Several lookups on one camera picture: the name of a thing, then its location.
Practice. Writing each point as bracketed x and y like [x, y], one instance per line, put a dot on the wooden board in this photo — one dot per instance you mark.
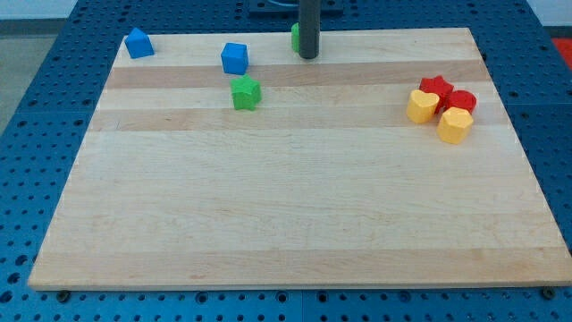
[326, 184]

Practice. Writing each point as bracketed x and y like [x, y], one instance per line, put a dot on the yellow heart block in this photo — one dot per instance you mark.
[421, 106]

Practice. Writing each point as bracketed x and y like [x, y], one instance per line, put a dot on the green star block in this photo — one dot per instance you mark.
[245, 92]

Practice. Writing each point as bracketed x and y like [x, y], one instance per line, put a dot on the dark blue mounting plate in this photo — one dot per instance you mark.
[263, 8]

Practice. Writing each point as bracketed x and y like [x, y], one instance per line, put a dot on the red cylinder block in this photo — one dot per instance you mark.
[462, 99]

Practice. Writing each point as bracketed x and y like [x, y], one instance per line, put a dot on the blue house-shaped block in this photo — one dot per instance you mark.
[138, 44]

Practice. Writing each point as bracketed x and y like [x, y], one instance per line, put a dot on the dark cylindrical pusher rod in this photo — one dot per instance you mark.
[309, 28]

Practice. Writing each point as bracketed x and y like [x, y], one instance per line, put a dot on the blue cube block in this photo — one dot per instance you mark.
[235, 58]

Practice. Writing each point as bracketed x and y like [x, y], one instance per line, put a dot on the yellow pentagon block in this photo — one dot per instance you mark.
[454, 126]

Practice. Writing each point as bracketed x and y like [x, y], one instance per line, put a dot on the green block behind rod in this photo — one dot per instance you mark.
[294, 37]

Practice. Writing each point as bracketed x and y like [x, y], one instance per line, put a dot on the red star block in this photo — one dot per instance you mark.
[439, 86]

